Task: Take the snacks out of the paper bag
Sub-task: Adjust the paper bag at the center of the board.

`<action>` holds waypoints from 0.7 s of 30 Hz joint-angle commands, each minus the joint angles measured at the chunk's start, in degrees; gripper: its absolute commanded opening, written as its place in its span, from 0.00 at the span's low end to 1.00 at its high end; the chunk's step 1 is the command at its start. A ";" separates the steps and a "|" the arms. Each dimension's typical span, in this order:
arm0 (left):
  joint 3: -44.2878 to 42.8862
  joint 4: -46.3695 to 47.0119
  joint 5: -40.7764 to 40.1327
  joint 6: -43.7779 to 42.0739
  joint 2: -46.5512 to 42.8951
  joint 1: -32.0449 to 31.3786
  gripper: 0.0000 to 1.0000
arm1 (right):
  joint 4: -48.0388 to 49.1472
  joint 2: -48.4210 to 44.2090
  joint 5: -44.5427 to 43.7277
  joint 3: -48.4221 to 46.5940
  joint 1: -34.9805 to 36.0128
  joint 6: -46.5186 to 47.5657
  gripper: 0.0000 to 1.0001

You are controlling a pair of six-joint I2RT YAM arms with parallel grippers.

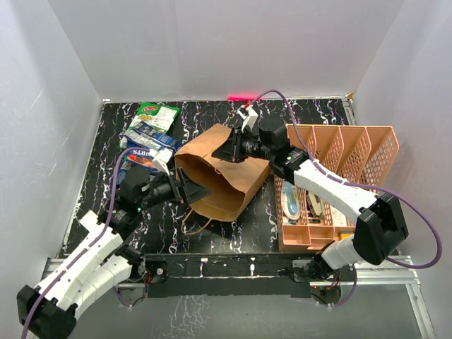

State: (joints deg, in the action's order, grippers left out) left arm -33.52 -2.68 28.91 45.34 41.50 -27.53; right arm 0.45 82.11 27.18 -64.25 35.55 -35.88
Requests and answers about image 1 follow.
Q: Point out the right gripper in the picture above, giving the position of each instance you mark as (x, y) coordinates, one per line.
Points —
(232, 150)

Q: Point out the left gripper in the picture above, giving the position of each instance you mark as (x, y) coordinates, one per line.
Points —
(192, 192)

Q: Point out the brown paper bag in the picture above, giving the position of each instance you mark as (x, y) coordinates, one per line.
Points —
(232, 185)

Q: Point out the blue Burts crisps packet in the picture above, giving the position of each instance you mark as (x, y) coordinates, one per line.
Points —
(143, 158)

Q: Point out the blue snack packet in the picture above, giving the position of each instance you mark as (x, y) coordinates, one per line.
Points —
(124, 168)

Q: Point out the green white snack bag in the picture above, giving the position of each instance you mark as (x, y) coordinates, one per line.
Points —
(160, 117)

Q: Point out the dark blue nutrition-label packet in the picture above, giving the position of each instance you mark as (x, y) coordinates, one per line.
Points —
(148, 138)

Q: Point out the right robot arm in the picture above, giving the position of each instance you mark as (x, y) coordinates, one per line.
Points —
(379, 221)

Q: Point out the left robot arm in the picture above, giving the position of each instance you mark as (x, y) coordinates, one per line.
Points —
(101, 261)

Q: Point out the pink tape strip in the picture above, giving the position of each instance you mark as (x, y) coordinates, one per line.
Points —
(240, 97)

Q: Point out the blue white toothbrush pack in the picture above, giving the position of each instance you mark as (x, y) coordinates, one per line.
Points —
(290, 201)

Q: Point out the beige stapler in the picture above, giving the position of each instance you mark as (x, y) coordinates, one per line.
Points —
(315, 205)

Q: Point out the small white box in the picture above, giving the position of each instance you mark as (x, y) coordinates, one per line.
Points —
(90, 221)

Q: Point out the white card packet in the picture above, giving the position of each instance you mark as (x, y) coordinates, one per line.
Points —
(338, 218)

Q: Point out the pink plastic desk organizer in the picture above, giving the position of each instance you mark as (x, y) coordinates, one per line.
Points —
(359, 154)

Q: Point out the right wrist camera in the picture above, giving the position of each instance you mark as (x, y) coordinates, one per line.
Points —
(248, 115)

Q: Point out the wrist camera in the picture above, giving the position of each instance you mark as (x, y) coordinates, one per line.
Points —
(161, 159)
(248, 115)

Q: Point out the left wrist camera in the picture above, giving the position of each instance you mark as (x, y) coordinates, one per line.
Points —
(161, 159)

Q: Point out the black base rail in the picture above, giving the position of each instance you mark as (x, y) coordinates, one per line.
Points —
(173, 275)

